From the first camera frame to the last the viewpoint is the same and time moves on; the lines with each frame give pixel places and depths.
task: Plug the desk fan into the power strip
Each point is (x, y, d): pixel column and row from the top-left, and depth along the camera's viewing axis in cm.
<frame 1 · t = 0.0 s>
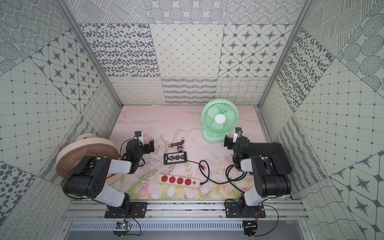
left hand: (143, 139, 94), fingers open
right hand: (233, 136, 95), fingers open
green desk fan: (220, 118, 85), point 24 cm above the table
beige desk fan: (86, 145, 63), point 34 cm above the table
cream power strip red sockets: (173, 180, 83), point 3 cm above the table
dark red clamp tool: (180, 147, 97), point 2 cm above the table

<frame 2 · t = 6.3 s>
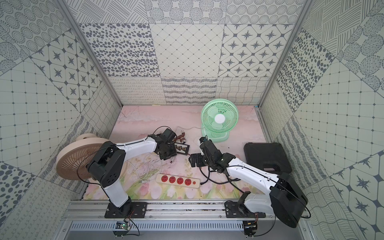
left hand: (175, 152, 93), fingers open
right hand: (196, 159, 82), fingers open
black tool case: (270, 157, 89), point 6 cm above the table
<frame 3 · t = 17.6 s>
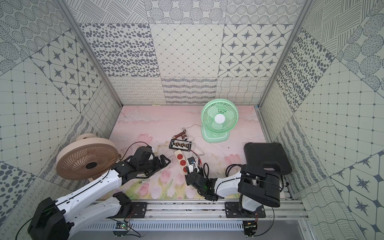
left hand: (165, 160, 81), fingers open
right hand: (188, 170, 86), fingers closed
cream power strip red sockets: (181, 160, 90), point 3 cm above the table
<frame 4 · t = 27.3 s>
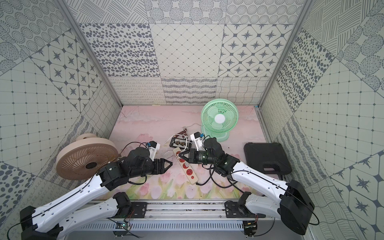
left hand: (168, 160, 71), fingers open
right hand: (179, 156, 71), fingers closed
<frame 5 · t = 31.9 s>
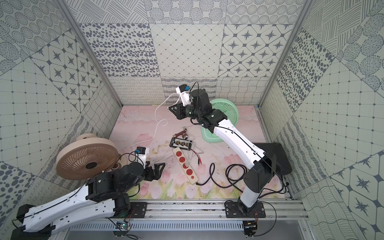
left hand: (156, 160, 70), fingers open
right hand: (171, 111, 72), fingers closed
